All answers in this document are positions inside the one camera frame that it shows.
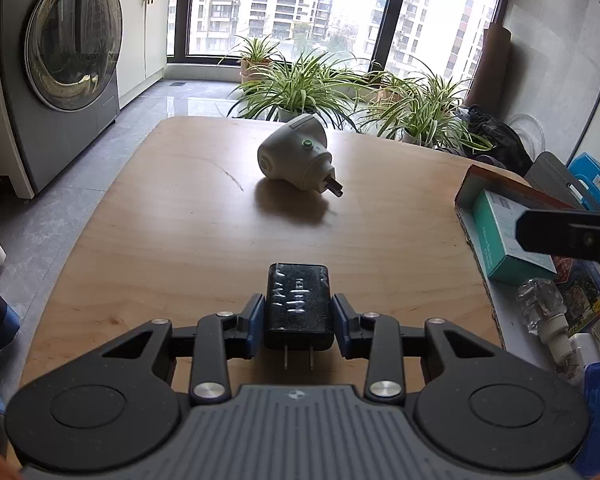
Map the brown rolled mat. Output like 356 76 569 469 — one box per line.
467 25 513 111

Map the grey board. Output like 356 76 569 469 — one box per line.
525 151 597 211

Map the white wire fan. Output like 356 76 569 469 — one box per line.
505 114 547 153

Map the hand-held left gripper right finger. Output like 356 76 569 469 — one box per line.
331 293 496 404

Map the black charger plug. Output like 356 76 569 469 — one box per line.
264 262 335 371

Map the grey repellent heater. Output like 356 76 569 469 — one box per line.
257 114 345 198

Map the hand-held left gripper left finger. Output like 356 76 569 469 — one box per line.
102 293 266 404

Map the clear liquid bottle beige cap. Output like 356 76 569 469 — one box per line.
516 280 581 376

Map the grey washing machine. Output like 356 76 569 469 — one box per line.
0 0 123 196

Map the light teal bandage box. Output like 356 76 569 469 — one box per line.
472 190 558 286

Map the large spider plant white pot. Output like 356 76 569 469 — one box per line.
227 50 372 132

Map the blue plastic container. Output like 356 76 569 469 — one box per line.
567 152 600 214

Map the red playing card box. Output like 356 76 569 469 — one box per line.
554 256 600 337

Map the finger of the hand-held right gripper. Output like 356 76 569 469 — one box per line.
515 210 600 268

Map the small spider plant beige pot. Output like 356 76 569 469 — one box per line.
220 35 292 82

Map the large window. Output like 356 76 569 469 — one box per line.
167 0 518 83

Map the orange cardboard box tray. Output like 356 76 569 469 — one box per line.
454 164 600 476

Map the spider plant brown pot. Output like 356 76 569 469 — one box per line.
365 71 422 107

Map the black bag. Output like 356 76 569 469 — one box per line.
455 105 534 177

